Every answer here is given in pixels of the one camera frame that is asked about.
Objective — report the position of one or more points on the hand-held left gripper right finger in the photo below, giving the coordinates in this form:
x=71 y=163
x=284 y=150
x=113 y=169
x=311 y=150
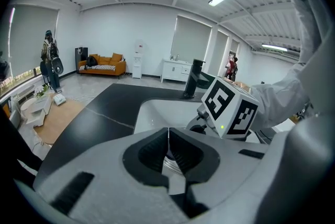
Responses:
x=230 y=165

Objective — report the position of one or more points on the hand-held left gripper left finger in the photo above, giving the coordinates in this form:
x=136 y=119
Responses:
x=110 y=191

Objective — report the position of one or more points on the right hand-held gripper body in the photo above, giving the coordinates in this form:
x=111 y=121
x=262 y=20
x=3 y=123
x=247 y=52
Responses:
x=222 y=102

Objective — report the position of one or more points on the person's right forearm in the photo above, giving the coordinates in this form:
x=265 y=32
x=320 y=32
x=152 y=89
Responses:
x=277 y=97

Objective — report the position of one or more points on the dark bathtub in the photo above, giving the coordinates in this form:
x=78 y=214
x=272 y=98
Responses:
x=206 y=80

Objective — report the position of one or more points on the black faucet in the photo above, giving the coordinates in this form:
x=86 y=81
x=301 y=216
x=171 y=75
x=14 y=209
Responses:
x=193 y=76

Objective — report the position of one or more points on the grey roller blind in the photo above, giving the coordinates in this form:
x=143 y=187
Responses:
x=31 y=39
x=191 y=39
x=221 y=53

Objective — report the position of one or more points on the white drawer cabinet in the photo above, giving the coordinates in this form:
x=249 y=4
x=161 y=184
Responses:
x=174 y=69

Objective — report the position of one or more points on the white rectangular bathtub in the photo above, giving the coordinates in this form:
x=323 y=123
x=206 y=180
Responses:
x=284 y=126

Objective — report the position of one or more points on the white sink basin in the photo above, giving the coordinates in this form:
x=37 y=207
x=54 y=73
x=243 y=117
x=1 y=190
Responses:
x=157 y=115

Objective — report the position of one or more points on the white water dispenser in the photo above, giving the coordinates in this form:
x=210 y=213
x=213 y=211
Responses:
x=137 y=60

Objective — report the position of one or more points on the small white device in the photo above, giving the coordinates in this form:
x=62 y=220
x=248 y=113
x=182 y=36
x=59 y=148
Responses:
x=59 y=100

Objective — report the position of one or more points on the person's grey jacket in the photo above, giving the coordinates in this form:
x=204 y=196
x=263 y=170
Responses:
x=308 y=24

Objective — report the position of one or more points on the white flowers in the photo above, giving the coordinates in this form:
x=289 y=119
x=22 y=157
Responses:
x=40 y=91

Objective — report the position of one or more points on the orange sofa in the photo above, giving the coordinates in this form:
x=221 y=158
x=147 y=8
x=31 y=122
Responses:
x=104 y=67

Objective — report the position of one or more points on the striped blanket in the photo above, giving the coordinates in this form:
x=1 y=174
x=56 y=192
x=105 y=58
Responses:
x=98 y=67

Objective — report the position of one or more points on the black backpack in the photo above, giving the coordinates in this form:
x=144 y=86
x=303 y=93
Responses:
x=92 y=61

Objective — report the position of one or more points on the black upright panel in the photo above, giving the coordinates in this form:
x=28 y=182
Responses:
x=79 y=56

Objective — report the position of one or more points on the coat stand with hung gear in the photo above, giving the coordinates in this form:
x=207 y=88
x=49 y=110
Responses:
x=51 y=60

